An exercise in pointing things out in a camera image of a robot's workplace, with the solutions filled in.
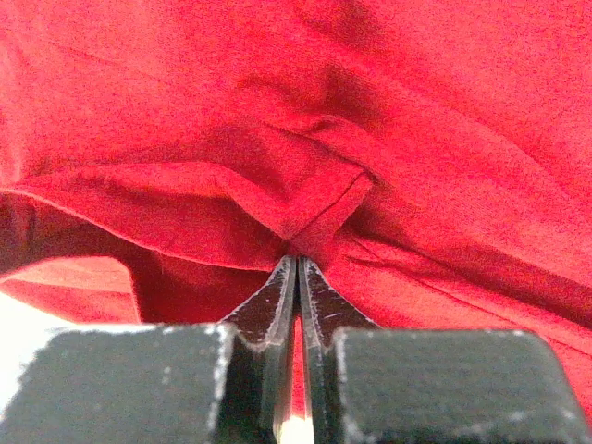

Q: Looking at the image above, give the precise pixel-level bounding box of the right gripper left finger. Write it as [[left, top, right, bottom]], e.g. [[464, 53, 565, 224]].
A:
[[216, 256, 296, 443]]

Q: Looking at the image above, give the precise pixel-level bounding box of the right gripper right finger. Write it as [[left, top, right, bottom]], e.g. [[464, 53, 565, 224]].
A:
[[298, 257, 378, 443]]

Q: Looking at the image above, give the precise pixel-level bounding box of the red t shirt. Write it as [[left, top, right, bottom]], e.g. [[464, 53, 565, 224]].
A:
[[1, 1, 591, 409]]

